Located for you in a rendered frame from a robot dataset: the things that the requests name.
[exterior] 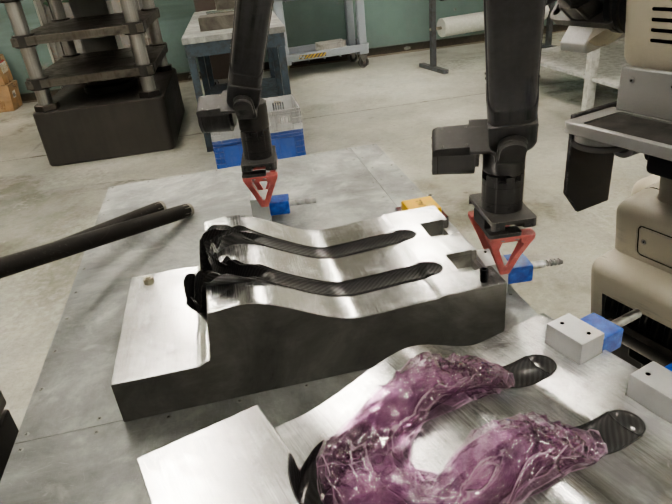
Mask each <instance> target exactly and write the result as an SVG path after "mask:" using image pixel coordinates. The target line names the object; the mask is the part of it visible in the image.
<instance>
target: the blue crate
mask: <svg viewBox="0 0 672 504"><path fill-rule="evenodd" d="M270 134H271V142H272V145H275V148H276V154H277V159H284V158H290V157H296V156H302V155H306V150H305V143H304V134H303V128H301V129H295V130H288V131H281V132H275V133H270ZM212 145H213V150H214V154H215V159H216V165H217V169H222V168H228V167H235V166H241V160H242V153H243V148H242V142H241V138H235V139H228V140H222V141H215V142H212Z"/></svg>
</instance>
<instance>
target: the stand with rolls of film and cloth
mask: <svg viewBox="0 0 672 504"><path fill-rule="evenodd" d="M554 6H555V2H554V3H552V4H550V5H547V6H546V7H545V18H544V20H545V19H546V18H547V23H546V37H545V43H542V48H549V47H556V46H557V45H551V44H552V32H553V21H552V20H551V19H550V14H551V12H552V10H553V8H554ZM436 30H437V32H438V35H439V36H440V37H447V36H453V35H458V34H464V33H470V32H476V31H482V30H484V11H483V12H477V13H470V14H464V15H458V16H452V17H446V18H440V19H439V20H438V22H437V27H436V0H429V32H430V64H427V63H419V67H421V68H424V69H427V70H431V71H434V72H437V73H441V74H448V73H449V69H445V68H442V67H438V66H437V58H436Z"/></svg>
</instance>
